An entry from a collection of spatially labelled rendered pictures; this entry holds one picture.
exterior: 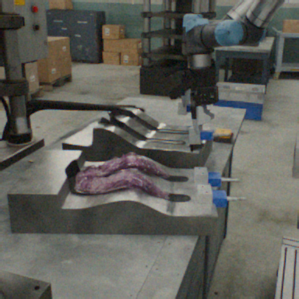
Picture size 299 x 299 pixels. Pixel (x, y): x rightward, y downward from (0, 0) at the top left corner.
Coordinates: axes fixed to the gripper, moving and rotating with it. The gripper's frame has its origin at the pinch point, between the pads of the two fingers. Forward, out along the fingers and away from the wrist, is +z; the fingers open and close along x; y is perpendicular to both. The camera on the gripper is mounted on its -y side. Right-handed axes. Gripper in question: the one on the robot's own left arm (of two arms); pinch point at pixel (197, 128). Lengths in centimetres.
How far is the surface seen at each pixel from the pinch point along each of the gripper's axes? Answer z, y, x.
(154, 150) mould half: 5.8, -13.4, -6.4
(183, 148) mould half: 5.6, -4.1, -4.1
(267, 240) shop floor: 85, 16, 94
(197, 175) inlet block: 9.9, 3.8, -19.3
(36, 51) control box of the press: -33, -81, 29
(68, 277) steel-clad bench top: 20, -16, -56
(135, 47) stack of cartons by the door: -69, -272, 610
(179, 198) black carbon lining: 13.7, 0.7, -27.8
